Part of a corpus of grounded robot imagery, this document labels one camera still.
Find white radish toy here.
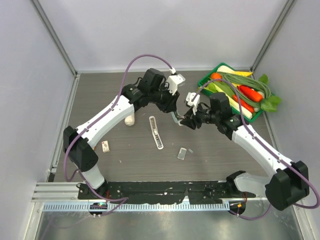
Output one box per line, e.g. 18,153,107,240
216,65,236,74

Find green long beans bundle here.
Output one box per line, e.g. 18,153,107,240
218,72,272,108

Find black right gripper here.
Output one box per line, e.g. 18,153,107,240
180,102,220,131

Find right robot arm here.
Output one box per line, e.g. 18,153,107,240
180,92,310,211

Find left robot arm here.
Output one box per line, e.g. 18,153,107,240
63,68,185,200

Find green lettuce leaf toy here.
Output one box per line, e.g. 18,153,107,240
258,74,282,113

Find staples box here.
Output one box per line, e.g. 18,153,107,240
101,140,110,153

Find orange carrot toy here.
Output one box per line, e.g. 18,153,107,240
238,85,263,103

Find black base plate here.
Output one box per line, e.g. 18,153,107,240
77,179,258,205

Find red chili pepper toy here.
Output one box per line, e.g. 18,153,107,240
232,95,255,114

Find yellow corn toy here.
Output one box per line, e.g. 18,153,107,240
232,71,253,77

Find green bok choy toy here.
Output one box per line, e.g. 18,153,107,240
124,113,135,126

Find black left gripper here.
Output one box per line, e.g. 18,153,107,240
149,82,179,113

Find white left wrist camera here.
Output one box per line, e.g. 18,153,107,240
166,68,186,96

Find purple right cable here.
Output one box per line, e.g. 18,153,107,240
196,78,320,220

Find staples tray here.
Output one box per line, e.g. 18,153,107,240
177,147,187,160

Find pale green leek toy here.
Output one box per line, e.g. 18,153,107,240
199,81,253,119

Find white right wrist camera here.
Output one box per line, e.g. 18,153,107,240
184,92,200,109

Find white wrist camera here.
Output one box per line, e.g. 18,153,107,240
166,68,186,96
184,92,200,109

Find perforated cable duct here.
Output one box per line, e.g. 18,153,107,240
42,200,230,212

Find white stapler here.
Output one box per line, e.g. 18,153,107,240
149,116,164,150

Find orange pumpkin toy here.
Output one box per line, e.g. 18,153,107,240
210,72,222,82

